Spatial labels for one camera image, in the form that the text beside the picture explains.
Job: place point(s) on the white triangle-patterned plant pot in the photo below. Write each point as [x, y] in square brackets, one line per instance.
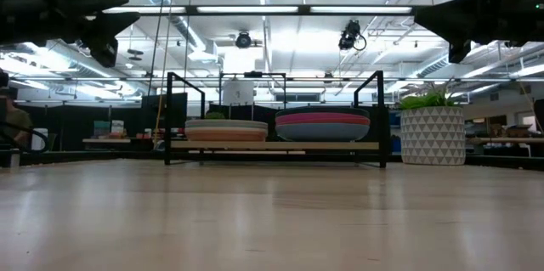
[431, 135]

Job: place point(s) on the black aluminium table frame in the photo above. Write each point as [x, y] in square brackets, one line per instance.
[85, 158]

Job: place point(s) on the green succulent plant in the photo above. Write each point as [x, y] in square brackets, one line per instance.
[425, 101]

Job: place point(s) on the pink plate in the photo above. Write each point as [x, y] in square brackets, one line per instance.
[323, 119]

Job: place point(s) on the round black ceiling device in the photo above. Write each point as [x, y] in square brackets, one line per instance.
[243, 40]

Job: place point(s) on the overhead beam with light strips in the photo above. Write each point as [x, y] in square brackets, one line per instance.
[304, 9]

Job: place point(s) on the white round container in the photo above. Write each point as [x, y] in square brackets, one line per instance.
[238, 92]

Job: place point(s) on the black metal wooden shelf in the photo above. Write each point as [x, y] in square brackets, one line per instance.
[272, 145]

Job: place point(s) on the black background rig frame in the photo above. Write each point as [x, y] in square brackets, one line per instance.
[253, 74]

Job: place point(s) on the person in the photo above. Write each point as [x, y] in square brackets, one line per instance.
[17, 120]

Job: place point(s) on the orange plate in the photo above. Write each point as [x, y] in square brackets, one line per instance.
[225, 136]

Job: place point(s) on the black computer monitor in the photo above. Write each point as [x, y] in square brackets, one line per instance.
[180, 111]

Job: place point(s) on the light blue plate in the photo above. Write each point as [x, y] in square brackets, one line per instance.
[323, 132]

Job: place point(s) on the black overhead camera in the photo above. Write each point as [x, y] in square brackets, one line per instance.
[349, 35]

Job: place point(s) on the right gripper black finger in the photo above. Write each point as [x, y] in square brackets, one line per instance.
[463, 20]

